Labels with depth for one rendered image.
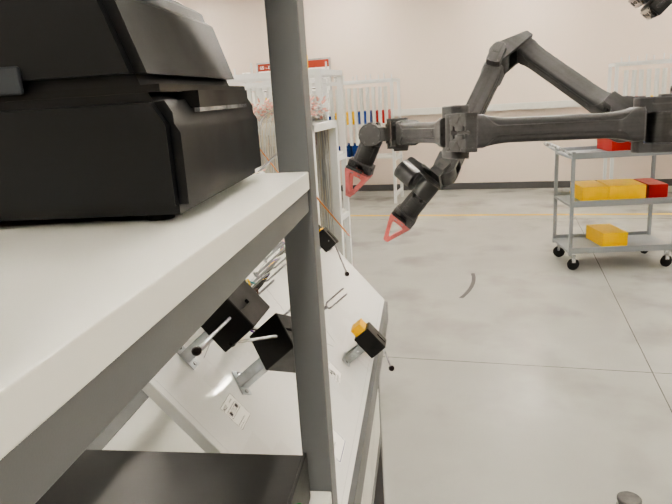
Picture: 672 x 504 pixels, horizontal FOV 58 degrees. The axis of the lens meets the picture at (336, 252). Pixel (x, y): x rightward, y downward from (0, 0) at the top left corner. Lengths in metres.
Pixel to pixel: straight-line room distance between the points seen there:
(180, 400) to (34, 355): 0.71
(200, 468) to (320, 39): 9.48
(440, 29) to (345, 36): 1.46
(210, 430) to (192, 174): 0.56
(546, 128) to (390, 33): 8.62
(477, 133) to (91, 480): 0.87
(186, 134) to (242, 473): 0.44
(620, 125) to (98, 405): 1.12
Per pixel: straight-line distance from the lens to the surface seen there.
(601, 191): 5.41
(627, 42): 9.73
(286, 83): 0.66
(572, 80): 1.80
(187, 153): 0.43
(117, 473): 0.80
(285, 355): 0.96
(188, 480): 0.75
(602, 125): 1.25
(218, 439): 0.93
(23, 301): 0.29
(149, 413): 1.63
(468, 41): 9.63
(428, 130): 1.39
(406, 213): 1.64
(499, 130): 1.21
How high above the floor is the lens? 1.54
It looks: 14 degrees down
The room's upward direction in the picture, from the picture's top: 4 degrees counter-clockwise
